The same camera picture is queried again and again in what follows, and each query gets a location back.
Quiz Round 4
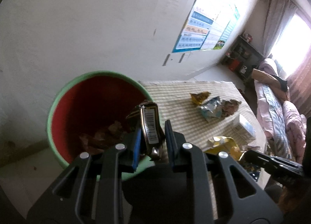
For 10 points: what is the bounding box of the blue white crumpled bag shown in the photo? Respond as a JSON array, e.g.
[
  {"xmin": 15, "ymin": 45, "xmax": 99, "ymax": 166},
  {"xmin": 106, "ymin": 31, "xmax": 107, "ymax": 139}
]
[{"xmin": 200, "ymin": 96, "xmax": 222, "ymax": 122}]

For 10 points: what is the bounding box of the yellow white snack bag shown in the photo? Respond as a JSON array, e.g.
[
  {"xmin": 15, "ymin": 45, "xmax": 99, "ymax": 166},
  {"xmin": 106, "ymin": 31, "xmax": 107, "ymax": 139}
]
[{"xmin": 204, "ymin": 136, "xmax": 244, "ymax": 161}]

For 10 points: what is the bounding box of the black gold snack wrapper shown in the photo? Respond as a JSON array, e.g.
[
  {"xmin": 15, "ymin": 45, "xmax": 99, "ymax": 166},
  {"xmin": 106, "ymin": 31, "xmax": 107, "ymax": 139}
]
[{"xmin": 126, "ymin": 100, "xmax": 166, "ymax": 162}]

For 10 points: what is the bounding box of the white sheer curtain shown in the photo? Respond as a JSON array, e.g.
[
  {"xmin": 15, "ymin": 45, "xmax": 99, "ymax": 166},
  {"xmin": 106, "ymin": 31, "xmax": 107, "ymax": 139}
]
[{"xmin": 263, "ymin": 0, "xmax": 298, "ymax": 58}]

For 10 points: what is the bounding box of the white green wall poster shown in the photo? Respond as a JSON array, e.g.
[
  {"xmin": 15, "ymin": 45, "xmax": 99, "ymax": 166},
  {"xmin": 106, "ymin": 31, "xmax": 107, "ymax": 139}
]
[{"xmin": 200, "ymin": 5, "xmax": 240, "ymax": 51}]

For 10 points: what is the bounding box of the dark storage shelf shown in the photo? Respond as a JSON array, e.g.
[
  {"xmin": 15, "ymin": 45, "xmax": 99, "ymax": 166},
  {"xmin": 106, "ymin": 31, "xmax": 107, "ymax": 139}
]
[{"xmin": 221, "ymin": 35, "xmax": 264, "ymax": 83}]

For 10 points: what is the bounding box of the brown crumpled wrapper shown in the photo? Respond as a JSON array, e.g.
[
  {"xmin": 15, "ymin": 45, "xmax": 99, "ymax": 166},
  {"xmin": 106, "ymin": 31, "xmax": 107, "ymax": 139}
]
[{"xmin": 221, "ymin": 99, "xmax": 241, "ymax": 118}]

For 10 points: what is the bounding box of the bed with pink bedding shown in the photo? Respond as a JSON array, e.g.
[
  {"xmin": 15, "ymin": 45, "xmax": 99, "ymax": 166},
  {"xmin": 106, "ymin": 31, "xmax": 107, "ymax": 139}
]
[{"xmin": 252, "ymin": 58, "xmax": 306, "ymax": 164}]

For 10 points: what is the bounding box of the amber yellow wrapper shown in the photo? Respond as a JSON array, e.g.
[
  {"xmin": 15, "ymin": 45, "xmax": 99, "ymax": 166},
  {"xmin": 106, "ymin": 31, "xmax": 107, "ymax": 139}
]
[{"xmin": 190, "ymin": 91, "xmax": 211, "ymax": 106}]

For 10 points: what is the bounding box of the blue study chart poster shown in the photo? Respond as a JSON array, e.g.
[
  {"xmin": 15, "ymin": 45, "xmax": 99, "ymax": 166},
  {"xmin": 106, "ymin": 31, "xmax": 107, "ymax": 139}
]
[{"xmin": 172, "ymin": 11, "xmax": 214, "ymax": 53}]

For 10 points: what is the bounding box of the brown pillow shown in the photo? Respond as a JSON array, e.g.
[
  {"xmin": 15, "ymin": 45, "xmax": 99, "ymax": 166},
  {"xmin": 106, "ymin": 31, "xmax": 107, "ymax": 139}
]
[{"xmin": 252, "ymin": 69, "xmax": 288, "ymax": 93}]

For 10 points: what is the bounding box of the green red trash bin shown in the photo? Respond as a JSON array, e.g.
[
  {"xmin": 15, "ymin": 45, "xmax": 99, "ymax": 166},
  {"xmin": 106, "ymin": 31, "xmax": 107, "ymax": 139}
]
[{"xmin": 46, "ymin": 70, "xmax": 152, "ymax": 169}]

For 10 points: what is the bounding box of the brown striped curtain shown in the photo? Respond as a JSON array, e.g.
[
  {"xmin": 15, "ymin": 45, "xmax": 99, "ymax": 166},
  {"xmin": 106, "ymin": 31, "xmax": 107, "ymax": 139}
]
[{"xmin": 287, "ymin": 52, "xmax": 311, "ymax": 118}]

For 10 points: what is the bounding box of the blue plaid blanket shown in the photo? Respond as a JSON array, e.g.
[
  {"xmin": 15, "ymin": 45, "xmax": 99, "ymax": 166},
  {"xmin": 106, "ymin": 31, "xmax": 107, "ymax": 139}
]
[{"xmin": 263, "ymin": 84, "xmax": 293, "ymax": 160}]

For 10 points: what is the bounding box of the white wall switch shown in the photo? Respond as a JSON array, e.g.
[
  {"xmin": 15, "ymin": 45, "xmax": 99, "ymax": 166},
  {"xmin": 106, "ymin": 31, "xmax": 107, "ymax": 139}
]
[{"xmin": 178, "ymin": 53, "xmax": 186, "ymax": 63}]

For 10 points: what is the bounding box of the blue Oreo wrapper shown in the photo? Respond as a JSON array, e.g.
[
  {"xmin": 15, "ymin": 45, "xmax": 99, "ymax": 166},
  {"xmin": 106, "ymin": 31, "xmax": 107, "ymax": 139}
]
[{"xmin": 243, "ymin": 163, "xmax": 261, "ymax": 182}]

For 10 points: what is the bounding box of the white wall socket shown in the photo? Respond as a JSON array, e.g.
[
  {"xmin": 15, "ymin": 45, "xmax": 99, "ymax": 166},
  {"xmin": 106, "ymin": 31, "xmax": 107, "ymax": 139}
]
[{"xmin": 162, "ymin": 54, "xmax": 171, "ymax": 66}]

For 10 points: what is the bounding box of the white blue milk carton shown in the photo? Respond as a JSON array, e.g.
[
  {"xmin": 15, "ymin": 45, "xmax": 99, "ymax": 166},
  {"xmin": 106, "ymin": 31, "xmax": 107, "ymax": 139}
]
[{"xmin": 232, "ymin": 114, "xmax": 256, "ymax": 143}]

